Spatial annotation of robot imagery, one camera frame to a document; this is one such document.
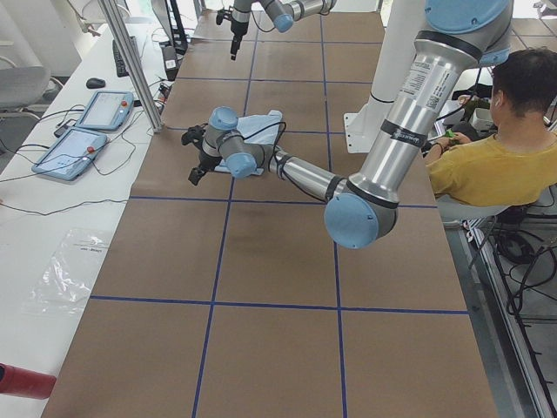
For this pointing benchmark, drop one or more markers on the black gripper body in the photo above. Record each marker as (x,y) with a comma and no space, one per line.
(238,25)
(204,160)

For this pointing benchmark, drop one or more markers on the light blue button shirt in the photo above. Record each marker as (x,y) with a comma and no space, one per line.
(261,130)

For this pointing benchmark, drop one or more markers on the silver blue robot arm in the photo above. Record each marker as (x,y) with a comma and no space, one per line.
(283,14)
(428,45)

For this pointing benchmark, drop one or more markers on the upper blue teach pendant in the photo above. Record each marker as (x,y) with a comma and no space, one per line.
(106,111)

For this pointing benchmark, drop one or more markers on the blue teach pendant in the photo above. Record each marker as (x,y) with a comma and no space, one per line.
(106,111)
(71,154)

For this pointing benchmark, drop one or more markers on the black keyboard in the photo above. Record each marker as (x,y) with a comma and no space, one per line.
(120,65)

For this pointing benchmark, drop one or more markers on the lower blue teach pendant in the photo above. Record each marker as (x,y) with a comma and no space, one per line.
(71,154)

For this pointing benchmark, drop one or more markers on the black computer mouse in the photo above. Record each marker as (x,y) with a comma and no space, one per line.
(95,83)

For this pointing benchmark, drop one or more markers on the clear plastic bag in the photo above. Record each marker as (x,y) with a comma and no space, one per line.
(72,270)

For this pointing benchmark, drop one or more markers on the grey office chair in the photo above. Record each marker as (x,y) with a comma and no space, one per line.
(22,87)

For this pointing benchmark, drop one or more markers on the red cylinder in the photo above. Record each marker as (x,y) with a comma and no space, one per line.
(21,382)

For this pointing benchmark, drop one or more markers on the person in yellow shirt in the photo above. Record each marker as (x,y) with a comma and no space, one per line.
(517,163)

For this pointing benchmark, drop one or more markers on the aluminium frame post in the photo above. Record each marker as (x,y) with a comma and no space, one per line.
(132,62)

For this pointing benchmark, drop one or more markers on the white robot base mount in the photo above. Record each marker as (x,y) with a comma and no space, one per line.
(359,130)

